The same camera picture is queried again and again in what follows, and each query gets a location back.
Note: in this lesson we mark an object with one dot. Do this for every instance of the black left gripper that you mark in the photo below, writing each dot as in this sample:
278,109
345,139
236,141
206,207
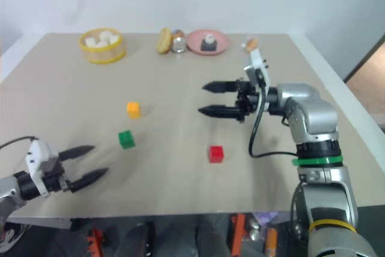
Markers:
55,178

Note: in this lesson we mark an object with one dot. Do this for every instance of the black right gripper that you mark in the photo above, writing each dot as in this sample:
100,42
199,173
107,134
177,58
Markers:
247,100

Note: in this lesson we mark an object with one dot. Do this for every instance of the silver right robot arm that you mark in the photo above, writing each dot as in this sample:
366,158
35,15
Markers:
319,109

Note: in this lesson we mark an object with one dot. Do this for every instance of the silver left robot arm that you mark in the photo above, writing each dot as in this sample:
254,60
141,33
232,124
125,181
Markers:
24,186

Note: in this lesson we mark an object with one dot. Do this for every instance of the green cube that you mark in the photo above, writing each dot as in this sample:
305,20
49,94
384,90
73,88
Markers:
126,140

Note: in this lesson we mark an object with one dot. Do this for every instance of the red cube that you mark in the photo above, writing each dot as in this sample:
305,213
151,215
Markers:
216,154

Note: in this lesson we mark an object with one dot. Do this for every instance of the pink plate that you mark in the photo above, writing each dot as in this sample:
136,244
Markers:
222,43

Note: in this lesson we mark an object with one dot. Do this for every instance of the black and white figurine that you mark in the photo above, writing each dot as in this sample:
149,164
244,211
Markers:
208,43

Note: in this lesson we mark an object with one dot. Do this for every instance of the small orange clear packet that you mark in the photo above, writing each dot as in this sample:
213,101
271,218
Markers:
250,43

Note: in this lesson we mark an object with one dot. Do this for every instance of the silver can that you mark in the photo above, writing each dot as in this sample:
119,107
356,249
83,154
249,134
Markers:
179,45

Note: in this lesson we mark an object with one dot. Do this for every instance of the orange cube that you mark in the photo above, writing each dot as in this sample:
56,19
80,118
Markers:
133,110

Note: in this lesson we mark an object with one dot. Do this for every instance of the red orange clamp tool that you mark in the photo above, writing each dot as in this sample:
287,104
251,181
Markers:
95,240
238,234

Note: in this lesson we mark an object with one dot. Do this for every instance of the colourful small jar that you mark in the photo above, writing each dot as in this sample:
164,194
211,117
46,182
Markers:
176,32

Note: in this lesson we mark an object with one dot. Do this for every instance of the tan round bread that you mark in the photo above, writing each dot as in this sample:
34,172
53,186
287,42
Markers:
164,41

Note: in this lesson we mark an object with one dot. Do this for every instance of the black and white shoe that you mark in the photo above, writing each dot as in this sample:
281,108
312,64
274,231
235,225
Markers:
12,236

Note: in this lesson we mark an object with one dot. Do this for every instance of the yellow round basket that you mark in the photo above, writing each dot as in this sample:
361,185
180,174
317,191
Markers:
103,53

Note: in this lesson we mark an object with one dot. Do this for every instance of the white lump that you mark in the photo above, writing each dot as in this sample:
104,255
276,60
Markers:
106,35
90,41

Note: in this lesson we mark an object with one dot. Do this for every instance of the purple bag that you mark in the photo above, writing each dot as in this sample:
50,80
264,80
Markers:
264,217

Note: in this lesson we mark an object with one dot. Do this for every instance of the orange cylinder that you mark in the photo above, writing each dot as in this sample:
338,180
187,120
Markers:
270,240

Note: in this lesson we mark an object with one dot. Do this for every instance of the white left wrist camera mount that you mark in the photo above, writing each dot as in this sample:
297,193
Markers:
39,153

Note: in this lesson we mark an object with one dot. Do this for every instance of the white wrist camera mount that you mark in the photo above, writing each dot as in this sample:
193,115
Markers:
39,153
255,62

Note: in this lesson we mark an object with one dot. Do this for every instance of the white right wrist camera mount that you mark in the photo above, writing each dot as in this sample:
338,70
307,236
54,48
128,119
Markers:
255,62

